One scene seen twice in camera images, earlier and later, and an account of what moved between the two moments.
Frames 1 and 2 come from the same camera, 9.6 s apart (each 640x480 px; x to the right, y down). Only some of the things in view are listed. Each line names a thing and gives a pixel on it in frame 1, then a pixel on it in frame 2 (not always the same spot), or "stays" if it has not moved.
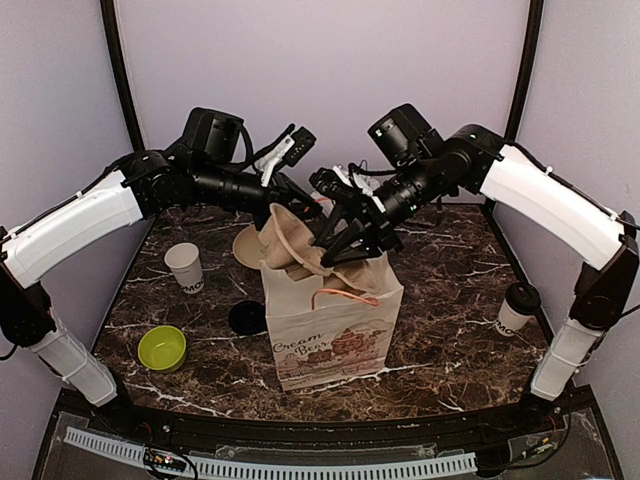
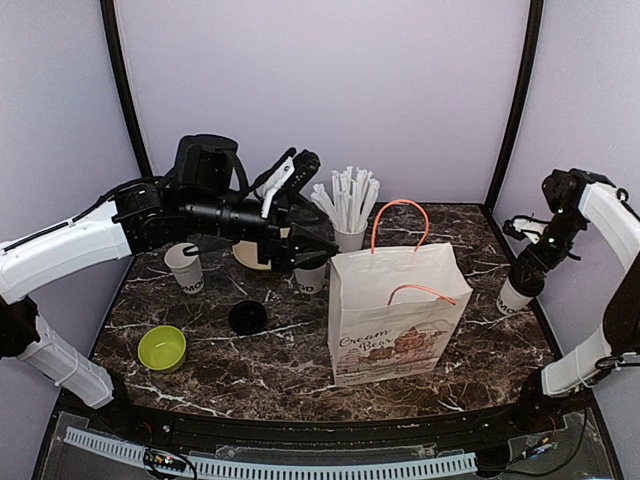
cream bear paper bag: [319, 334] to [393, 307]
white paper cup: [185, 262] stays
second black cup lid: [248, 317] stays
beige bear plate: [248, 248] stays
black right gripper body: [426, 188] to [565, 225]
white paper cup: [509, 321] to [511, 302]
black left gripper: [279, 191] to [279, 252]
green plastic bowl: [162, 348] stays
